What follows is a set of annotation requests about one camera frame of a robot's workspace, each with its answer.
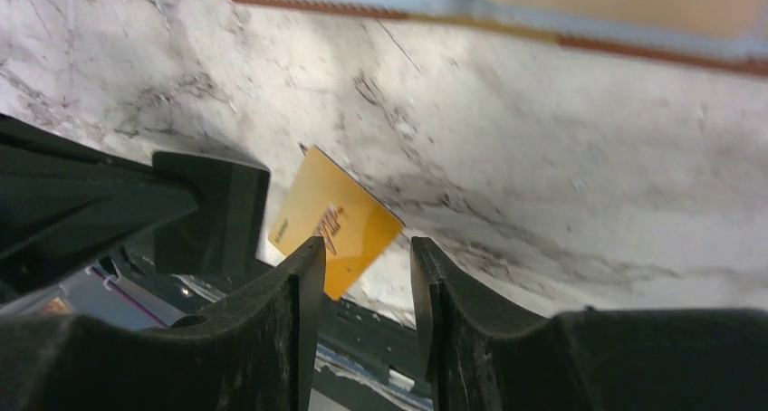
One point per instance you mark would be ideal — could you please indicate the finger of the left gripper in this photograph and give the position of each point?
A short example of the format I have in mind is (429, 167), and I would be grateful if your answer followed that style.
(221, 237)
(64, 205)

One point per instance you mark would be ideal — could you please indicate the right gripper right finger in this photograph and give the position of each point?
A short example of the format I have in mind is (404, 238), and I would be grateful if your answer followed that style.
(484, 352)

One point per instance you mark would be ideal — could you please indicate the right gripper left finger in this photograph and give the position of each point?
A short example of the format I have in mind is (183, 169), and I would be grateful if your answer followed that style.
(252, 350)

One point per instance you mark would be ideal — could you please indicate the brown leather card holder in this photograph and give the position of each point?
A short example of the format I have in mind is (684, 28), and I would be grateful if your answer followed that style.
(746, 55)

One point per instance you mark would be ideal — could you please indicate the gold credit card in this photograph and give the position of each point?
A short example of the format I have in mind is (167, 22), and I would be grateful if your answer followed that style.
(624, 3)

